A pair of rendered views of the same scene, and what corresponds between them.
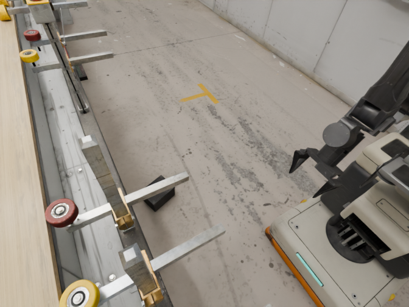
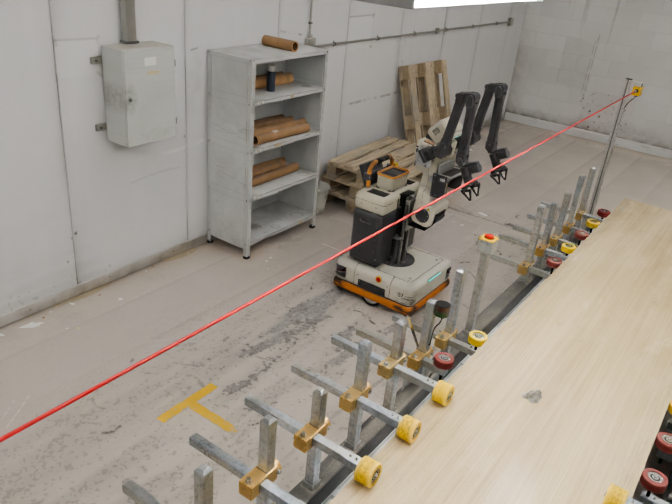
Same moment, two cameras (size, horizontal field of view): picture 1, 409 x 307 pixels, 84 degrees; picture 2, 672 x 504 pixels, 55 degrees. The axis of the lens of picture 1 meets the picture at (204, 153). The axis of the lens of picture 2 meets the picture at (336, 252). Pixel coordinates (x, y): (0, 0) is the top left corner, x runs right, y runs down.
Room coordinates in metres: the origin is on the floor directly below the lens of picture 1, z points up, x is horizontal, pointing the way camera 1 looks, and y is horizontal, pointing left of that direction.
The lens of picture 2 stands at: (2.56, 2.91, 2.40)
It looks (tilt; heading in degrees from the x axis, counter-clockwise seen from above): 26 degrees down; 248
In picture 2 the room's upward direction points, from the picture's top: 6 degrees clockwise
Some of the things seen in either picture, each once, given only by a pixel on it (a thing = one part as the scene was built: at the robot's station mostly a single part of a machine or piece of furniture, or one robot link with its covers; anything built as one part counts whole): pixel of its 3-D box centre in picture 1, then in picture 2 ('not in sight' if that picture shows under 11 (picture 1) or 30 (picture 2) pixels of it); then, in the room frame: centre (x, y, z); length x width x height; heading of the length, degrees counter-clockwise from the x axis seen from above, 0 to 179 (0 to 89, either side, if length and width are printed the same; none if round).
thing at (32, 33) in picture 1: (35, 41); (442, 368); (1.31, 1.08, 0.85); 0.08 x 0.08 x 0.11
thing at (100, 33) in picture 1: (71, 38); (400, 350); (1.43, 0.92, 0.84); 0.43 x 0.03 x 0.04; 125
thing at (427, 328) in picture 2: not in sight; (423, 349); (1.34, 0.97, 0.87); 0.04 x 0.04 x 0.48; 35
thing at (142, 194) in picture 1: (132, 199); (516, 264); (0.38, 0.24, 0.80); 0.43 x 0.03 x 0.04; 125
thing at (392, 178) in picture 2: not in sight; (392, 178); (0.62, -0.99, 0.87); 0.23 x 0.15 x 0.11; 35
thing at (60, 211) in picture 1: (67, 217); (552, 268); (0.27, 0.40, 0.85); 0.08 x 0.08 x 0.11
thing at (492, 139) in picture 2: not in sight; (496, 118); (0.11, -0.63, 1.40); 0.11 x 0.06 x 0.43; 35
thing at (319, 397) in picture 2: not in sight; (314, 446); (1.96, 1.40, 0.87); 0.04 x 0.04 x 0.48; 35
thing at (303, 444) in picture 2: not in sight; (312, 432); (1.98, 1.41, 0.95); 0.14 x 0.06 x 0.05; 35
